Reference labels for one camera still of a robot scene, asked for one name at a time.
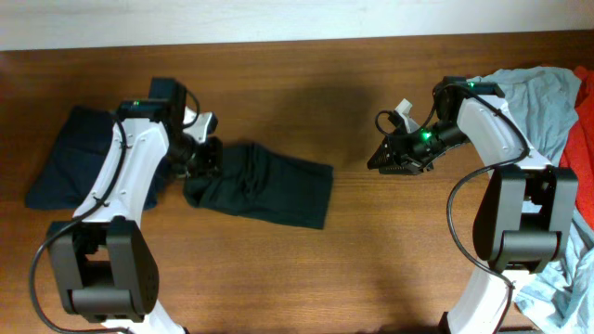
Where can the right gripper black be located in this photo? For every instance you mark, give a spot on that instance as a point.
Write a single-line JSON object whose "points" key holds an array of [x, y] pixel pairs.
{"points": [[404, 154]]}

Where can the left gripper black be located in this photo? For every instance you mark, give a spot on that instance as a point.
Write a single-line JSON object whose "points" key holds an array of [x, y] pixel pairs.
{"points": [[213, 165]]}

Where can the black t-shirt white logo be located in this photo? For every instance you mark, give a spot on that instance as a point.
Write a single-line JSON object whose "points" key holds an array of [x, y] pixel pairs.
{"points": [[260, 184]]}

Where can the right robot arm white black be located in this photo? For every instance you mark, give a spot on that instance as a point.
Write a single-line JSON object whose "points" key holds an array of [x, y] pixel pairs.
{"points": [[523, 221]]}

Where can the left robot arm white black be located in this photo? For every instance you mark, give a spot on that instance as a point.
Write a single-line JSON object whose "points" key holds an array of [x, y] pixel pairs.
{"points": [[104, 270]]}

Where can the folded navy blue garment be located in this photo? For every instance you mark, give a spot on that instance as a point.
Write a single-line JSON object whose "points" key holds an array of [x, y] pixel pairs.
{"points": [[84, 158]]}

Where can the red garment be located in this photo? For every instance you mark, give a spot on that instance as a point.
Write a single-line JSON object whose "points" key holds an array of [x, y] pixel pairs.
{"points": [[580, 153]]}

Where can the light grey-blue t-shirt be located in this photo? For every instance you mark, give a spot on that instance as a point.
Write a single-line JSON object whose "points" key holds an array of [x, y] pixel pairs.
{"points": [[560, 299]]}

